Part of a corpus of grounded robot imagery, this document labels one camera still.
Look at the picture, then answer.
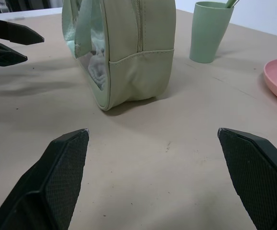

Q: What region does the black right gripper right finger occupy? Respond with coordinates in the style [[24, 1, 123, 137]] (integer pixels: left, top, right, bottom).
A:
[[217, 127, 277, 230]]

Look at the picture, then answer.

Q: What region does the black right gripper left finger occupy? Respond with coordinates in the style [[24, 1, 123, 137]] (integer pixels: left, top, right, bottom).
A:
[[0, 128, 90, 230]]

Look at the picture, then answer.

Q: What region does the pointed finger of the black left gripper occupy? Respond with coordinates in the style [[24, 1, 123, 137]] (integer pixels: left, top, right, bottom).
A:
[[0, 40, 28, 67], [0, 18, 44, 45]]

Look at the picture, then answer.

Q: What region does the light green toiletry bag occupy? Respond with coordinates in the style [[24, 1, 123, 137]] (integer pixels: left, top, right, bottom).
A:
[[61, 0, 177, 112]]

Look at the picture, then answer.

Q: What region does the green plastic cup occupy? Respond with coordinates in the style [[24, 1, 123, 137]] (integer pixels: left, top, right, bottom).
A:
[[189, 1, 235, 64]]

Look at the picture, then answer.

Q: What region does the green stick in cup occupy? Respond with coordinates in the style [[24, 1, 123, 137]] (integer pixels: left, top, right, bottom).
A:
[[225, 0, 241, 9]]

